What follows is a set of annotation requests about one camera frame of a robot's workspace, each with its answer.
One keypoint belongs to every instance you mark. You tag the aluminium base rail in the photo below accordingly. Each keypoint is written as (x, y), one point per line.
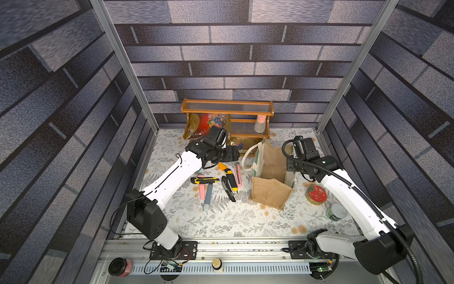
(245, 261)

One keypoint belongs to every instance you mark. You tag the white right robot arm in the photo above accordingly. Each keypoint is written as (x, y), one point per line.
(381, 243)

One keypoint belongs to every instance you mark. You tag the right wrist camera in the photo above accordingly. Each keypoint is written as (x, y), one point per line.
(304, 149)

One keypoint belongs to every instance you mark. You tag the red tape roll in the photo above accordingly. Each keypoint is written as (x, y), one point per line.
(316, 195)

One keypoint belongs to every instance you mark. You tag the green jute Christmas bag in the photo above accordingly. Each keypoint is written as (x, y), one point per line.
(272, 183)

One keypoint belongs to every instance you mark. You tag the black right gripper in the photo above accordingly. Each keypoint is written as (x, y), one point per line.
(291, 165)

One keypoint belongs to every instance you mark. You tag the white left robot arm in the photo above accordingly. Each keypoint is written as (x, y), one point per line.
(145, 208)

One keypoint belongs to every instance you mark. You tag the small pink-capped bottle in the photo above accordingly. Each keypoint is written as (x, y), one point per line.
(260, 124)

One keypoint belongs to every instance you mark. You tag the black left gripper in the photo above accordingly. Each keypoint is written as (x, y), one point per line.
(231, 155)

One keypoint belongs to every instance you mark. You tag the black red emergency button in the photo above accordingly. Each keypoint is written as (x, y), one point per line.
(120, 267)

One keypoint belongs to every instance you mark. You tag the wooden two-tier shelf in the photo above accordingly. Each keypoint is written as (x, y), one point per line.
(246, 122)

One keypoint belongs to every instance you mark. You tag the yellow black utility knife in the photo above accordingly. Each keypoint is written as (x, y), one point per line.
(203, 180)

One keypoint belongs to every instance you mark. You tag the floral table mat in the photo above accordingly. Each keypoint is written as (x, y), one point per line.
(243, 218)

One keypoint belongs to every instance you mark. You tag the red gold snack bag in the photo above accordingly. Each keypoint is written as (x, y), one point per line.
(198, 125)

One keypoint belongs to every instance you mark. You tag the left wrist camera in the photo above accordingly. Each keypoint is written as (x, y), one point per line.
(216, 136)

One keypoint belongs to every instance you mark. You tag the pink snap-off cutter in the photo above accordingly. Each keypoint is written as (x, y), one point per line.
(237, 174)

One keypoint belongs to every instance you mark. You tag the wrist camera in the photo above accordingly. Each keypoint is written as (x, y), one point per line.
(216, 136)
(304, 149)

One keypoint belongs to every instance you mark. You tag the grey blue art knife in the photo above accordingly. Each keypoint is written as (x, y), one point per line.
(208, 196)

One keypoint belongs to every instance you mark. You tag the orange handled utility knife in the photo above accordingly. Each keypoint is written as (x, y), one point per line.
(230, 176)

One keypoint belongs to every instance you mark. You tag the white green tape roll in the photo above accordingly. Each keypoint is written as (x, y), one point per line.
(336, 212)

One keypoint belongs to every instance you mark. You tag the black yellow box cutter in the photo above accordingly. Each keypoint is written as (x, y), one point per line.
(228, 189)

